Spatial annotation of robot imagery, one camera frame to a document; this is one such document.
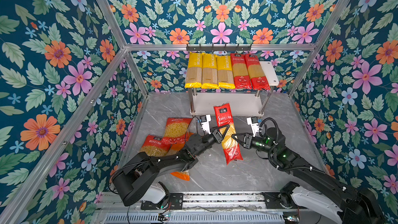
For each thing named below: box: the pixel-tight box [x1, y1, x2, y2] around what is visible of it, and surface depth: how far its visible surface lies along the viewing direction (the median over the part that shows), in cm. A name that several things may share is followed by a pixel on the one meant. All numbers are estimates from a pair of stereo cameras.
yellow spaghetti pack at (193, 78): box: [184, 51, 203, 89], surface depth 82 cm
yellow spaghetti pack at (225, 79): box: [215, 54, 236, 89], surface depth 81 cm
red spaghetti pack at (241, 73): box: [230, 52, 253, 90], surface depth 81 cm
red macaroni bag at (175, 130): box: [161, 117, 193, 149], surface depth 95 cm
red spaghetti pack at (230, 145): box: [213, 102, 244, 165], surface depth 73 cm
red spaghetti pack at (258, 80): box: [244, 53, 271, 91], surface depth 80 cm
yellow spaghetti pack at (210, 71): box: [201, 52, 220, 89], surface depth 82 cm
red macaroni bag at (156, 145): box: [139, 134, 173, 158], surface depth 90 cm
